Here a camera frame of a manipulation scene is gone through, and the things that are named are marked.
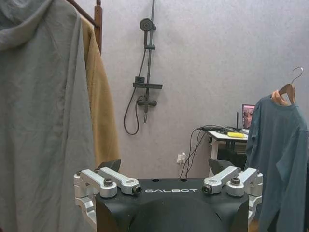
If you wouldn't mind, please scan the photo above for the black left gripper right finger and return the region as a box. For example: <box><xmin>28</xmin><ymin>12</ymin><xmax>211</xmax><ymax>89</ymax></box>
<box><xmin>202</xmin><ymin>158</ymin><xmax>264</xmax><ymax>223</ymax></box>

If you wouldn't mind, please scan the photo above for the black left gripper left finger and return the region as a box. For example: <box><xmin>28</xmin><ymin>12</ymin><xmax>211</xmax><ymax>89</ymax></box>
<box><xmin>73</xmin><ymin>159</ymin><xmax>142</xmax><ymax>225</ymax></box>

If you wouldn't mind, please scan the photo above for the mustard yellow towel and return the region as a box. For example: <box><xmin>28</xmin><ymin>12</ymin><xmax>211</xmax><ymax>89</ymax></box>
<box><xmin>81</xmin><ymin>17</ymin><xmax>121</xmax><ymax>167</ymax></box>

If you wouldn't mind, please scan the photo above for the black power cable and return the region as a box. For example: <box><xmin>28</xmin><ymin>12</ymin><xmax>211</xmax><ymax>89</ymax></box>
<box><xmin>184</xmin><ymin>127</ymin><xmax>218</xmax><ymax>180</ymax></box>
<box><xmin>179</xmin><ymin>125</ymin><xmax>232</xmax><ymax>180</ymax></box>

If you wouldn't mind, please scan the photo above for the brown wooden clothes hanger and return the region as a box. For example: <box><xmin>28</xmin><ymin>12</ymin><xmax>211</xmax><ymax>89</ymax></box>
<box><xmin>271</xmin><ymin>67</ymin><xmax>304</xmax><ymax>106</ymax></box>

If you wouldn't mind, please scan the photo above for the black shower set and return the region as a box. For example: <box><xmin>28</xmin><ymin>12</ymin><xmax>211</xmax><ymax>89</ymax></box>
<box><xmin>124</xmin><ymin>0</ymin><xmax>163</xmax><ymax>135</ymax></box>

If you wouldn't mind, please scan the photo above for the yellow sponge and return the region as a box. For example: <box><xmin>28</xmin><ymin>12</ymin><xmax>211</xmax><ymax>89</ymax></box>
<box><xmin>227</xmin><ymin>131</ymin><xmax>245</xmax><ymax>139</ymax></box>

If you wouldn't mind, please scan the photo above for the white desk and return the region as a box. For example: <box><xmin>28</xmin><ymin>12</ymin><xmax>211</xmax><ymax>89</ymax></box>
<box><xmin>207</xmin><ymin>129</ymin><xmax>250</xmax><ymax>178</ymax></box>

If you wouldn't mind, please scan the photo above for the brown wooden clothes rack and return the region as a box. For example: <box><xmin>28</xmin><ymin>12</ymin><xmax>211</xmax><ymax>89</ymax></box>
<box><xmin>64</xmin><ymin>0</ymin><xmax>103</xmax><ymax>55</ymax></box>

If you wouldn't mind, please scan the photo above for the grey hooded garment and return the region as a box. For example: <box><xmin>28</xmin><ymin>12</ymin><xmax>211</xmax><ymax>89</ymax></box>
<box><xmin>0</xmin><ymin>0</ymin><xmax>97</xmax><ymax>232</ymax></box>

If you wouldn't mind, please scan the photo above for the teal blue long-sleeve shirt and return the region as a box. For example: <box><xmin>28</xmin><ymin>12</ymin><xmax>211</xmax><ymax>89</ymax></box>
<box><xmin>244</xmin><ymin>93</ymin><xmax>309</xmax><ymax>232</ymax></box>

